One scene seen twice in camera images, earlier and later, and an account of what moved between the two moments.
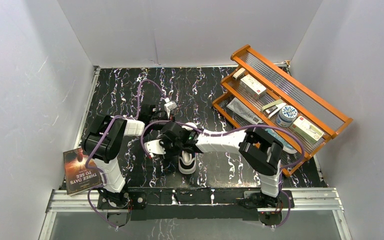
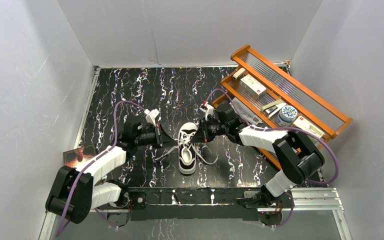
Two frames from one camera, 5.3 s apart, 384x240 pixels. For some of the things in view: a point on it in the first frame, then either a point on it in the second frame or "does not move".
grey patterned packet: (238, 107) does not move
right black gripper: (169, 155) -> (203, 135)
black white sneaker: (187, 159) does not move
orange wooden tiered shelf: (258, 94) does not move
